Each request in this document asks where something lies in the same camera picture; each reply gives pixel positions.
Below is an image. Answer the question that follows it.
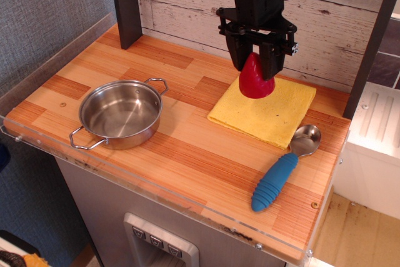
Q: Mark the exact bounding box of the blue-handled metal spoon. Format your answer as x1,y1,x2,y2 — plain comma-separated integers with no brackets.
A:
251,124,321,212

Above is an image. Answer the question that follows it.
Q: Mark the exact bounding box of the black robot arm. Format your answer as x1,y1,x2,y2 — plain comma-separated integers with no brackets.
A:
216,0,298,81

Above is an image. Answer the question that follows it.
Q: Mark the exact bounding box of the silver toy fridge dispenser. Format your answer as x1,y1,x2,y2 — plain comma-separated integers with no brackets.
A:
124,213,200,267

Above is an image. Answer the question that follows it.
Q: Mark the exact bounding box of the red toy pepper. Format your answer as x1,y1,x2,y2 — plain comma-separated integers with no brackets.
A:
239,53,275,99

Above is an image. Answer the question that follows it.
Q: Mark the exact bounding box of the yellow folded cloth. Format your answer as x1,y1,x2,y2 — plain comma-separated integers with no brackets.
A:
207,78,317,149

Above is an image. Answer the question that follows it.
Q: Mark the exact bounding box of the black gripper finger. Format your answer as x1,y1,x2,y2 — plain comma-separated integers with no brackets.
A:
259,43,285,81
226,34,253,72

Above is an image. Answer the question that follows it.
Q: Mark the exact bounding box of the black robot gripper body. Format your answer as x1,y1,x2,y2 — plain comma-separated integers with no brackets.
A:
217,0,298,56

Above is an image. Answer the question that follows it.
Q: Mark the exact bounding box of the dark right support post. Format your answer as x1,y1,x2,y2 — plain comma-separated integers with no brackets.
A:
342,0,397,119

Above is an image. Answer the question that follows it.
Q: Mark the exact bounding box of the white ribbed toy sink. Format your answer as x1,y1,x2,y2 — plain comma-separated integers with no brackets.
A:
333,83,399,218

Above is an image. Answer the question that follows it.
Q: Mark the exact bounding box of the clear acrylic edge guard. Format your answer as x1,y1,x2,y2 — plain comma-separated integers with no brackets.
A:
4,109,350,266

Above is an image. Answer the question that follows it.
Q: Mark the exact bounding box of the yellow object bottom left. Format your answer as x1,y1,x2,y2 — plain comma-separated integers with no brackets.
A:
23,253,50,267

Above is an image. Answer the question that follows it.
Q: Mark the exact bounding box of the stainless steel pot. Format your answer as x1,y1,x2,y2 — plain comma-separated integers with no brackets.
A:
69,78,169,151

